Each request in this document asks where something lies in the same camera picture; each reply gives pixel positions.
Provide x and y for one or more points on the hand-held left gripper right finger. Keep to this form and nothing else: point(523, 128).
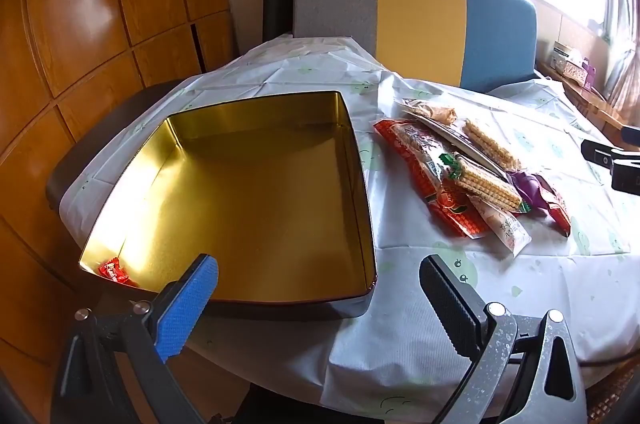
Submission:
point(450, 309)

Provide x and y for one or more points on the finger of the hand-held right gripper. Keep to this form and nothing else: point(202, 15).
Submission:
point(627, 176)
point(598, 153)

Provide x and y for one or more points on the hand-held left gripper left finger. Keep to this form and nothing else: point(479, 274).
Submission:
point(190, 309)

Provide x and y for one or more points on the red gold patterned snack packet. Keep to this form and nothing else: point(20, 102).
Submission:
point(557, 210)

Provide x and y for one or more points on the purple snack packet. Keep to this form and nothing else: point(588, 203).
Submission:
point(529, 190)

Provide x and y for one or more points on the white gold long snack packet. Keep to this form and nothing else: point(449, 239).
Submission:
point(504, 229)

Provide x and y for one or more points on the clear wafer roll packet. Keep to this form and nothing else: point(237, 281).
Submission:
point(492, 145)

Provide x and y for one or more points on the green label wafer roll packet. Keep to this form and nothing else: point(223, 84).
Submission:
point(487, 186)

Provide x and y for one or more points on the gold tin box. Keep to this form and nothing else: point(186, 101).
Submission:
point(250, 194)

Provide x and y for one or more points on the large red snack packet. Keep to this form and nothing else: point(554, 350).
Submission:
point(417, 164)

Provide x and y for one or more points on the puffed rice cake packet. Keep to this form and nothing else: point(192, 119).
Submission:
point(435, 111)

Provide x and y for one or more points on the pale cloud print tablecloth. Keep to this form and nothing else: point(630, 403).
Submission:
point(450, 284)

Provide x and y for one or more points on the wooden side table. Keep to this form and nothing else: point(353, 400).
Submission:
point(595, 104)

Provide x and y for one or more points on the small purple bag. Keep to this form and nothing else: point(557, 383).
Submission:
point(590, 75)

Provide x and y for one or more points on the small red wrapped candy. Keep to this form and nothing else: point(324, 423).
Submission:
point(114, 273)

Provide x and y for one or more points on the woven tissue box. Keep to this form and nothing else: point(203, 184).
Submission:
point(570, 69)

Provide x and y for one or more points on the green white box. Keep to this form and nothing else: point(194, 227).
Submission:
point(562, 49)

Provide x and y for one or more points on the beige curtain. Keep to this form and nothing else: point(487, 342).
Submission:
point(627, 44)

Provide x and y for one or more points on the dark wooden table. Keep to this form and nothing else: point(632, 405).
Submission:
point(100, 139)

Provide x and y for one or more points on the wooden wardrobe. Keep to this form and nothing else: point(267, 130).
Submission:
point(100, 29)

